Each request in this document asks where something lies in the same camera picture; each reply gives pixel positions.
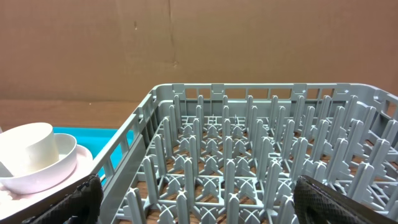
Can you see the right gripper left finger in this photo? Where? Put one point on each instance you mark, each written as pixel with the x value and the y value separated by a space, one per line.
pixel 80 207

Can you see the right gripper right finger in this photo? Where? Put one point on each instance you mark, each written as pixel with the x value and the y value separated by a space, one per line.
pixel 316 203

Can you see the grey-white bowl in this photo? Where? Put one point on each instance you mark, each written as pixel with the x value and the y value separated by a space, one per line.
pixel 50 176

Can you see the white cup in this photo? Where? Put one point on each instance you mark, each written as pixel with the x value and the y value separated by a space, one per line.
pixel 28 148

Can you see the teal plastic tray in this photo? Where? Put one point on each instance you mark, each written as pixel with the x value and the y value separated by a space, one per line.
pixel 94 139

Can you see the pink plate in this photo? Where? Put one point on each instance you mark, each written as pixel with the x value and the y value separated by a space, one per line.
pixel 12 203

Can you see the grey plastic dish rack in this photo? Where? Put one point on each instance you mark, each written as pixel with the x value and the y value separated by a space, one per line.
pixel 210 152

